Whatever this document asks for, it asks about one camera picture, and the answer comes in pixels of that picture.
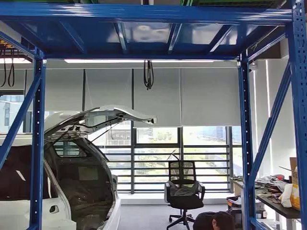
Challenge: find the dark top workbench desk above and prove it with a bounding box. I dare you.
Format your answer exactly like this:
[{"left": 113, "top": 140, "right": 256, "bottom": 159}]
[{"left": 230, "top": 177, "right": 302, "bottom": 230}]

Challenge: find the grey roller blind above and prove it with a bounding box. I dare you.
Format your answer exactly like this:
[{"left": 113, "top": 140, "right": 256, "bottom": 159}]
[
  {"left": 45, "top": 68, "right": 84, "bottom": 112},
  {"left": 85, "top": 69, "right": 132, "bottom": 110},
  {"left": 133, "top": 68, "right": 182, "bottom": 128},
  {"left": 181, "top": 68, "right": 241, "bottom": 127}
]

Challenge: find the dark window guard railing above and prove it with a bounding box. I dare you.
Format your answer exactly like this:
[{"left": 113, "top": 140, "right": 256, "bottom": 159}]
[{"left": 98, "top": 144, "right": 241, "bottom": 194}]

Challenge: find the white open car tailgate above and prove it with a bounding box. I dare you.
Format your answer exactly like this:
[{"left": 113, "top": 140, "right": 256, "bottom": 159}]
[{"left": 44, "top": 104, "right": 157, "bottom": 142}]

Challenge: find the grey jacket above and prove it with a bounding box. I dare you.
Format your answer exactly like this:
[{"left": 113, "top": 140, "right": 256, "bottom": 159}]
[{"left": 168, "top": 181, "right": 202, "bottom": 197}]

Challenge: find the black mesh office chair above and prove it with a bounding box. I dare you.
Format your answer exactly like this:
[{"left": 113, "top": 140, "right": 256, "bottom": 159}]
[{"left": 164, "top": 160, "right": 206, "bottom": 230}]

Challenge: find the blue steel shelving rack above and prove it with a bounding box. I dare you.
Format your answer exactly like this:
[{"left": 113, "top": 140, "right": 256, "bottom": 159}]
[{"left": 0, "top": 0, "right": 307, "bottom": 230}]

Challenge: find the black orange tool case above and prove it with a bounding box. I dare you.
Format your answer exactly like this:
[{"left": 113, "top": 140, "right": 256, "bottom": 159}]
[{"left": 226, "top": 196, "right": 242, "bottom": 229}]

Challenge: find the person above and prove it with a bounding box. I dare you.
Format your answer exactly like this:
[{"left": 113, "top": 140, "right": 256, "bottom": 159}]
[{"left": 193, "top": 211, "right": 236, "bottom": 230}]

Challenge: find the printed cardboard box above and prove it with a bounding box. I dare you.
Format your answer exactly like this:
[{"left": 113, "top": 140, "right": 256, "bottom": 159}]
[{"left": 290, "top": 157, "right": 299, "bottom": 186}]

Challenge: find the white yellow plastic bag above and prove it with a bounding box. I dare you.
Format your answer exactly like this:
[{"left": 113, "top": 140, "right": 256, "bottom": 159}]
[{"left": 281, "top": 183, "right": 300, "bottom": 211}]

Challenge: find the white car body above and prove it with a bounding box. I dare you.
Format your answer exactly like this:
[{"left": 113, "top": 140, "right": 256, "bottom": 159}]
[{"left": 0, "top": 111, "right": 122, "bottom": 230}]

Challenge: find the black hanging cable loop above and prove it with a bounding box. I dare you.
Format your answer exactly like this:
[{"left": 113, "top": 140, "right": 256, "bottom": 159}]
[
  {"left": 0, "top": 47, "right": 15, "bottom": 88},
  {"left": 144, "top": 60, "right": 154, "bottom": 91}
]

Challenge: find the tangle of wires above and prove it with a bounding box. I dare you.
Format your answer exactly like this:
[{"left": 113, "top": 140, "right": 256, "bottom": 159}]
[{"left": 256, "top": 174, "right": 290, "bottom": 204}]

